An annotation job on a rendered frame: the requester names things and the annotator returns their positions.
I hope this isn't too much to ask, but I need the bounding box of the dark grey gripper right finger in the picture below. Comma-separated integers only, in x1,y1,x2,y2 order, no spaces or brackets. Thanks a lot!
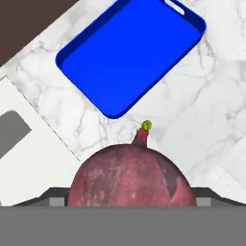
189,186,239,208

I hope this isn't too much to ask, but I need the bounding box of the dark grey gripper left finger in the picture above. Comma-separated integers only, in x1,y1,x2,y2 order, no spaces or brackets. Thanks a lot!
12,186,72,208

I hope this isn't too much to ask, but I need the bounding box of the dark red round beet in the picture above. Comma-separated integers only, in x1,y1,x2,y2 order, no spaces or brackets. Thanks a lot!
65,119,198,208

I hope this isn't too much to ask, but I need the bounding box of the white sink with grey basin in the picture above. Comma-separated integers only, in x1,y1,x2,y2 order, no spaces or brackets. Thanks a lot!
0,75,82,208

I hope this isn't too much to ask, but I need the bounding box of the blue plastic tray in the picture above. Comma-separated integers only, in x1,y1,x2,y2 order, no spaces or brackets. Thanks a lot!
55,0,208,120

